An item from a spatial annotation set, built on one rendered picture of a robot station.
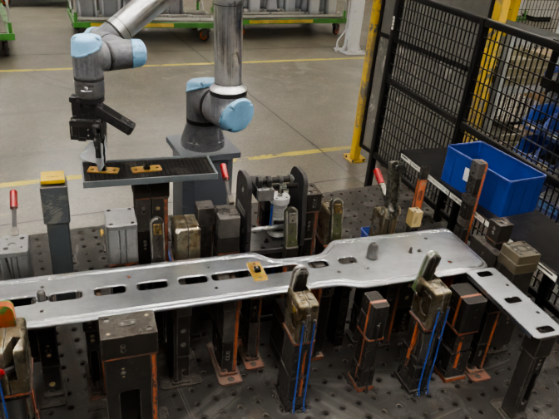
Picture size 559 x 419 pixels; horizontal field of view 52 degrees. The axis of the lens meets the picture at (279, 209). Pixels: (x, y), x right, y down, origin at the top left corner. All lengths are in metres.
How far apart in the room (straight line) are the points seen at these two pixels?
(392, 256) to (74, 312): 0.86
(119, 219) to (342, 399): 0.76
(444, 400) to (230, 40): 1.18
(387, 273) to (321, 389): 0.37
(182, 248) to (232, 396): 0.42
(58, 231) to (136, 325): 0.51
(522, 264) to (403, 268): 0.33
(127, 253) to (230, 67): 0.63
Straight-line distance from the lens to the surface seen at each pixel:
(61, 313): 1.43
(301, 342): 1.43
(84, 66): 1.56
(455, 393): 1.76
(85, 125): 1.62
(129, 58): 1.61
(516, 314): 1.60
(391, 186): 1.76
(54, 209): 1.70
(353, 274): 1.58
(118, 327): 1.32
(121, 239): 1.54
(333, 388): 1.67
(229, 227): 1.63
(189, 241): 1.57
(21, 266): 1.58
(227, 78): 1.79
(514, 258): 1.74
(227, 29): 1.76
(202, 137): 1.96
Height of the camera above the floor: 1.88
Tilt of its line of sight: 28 degrees down
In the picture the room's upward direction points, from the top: 5 degrees clockwise
